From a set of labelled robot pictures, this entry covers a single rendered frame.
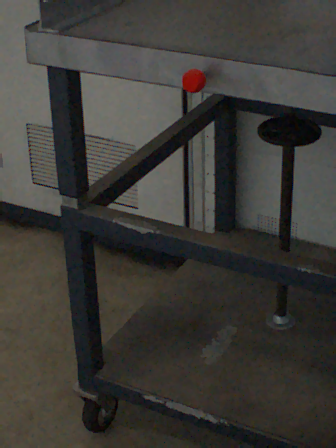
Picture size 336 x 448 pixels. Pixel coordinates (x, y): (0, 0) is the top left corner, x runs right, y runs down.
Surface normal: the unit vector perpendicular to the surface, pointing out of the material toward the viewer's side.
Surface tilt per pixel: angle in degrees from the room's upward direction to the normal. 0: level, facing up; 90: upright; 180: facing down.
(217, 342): 0
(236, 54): 0
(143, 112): 90
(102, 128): 90
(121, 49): 90
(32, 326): 0
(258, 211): 90
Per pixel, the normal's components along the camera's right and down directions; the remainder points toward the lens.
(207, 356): -0.03, -0.87
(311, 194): -0.48, 0.44
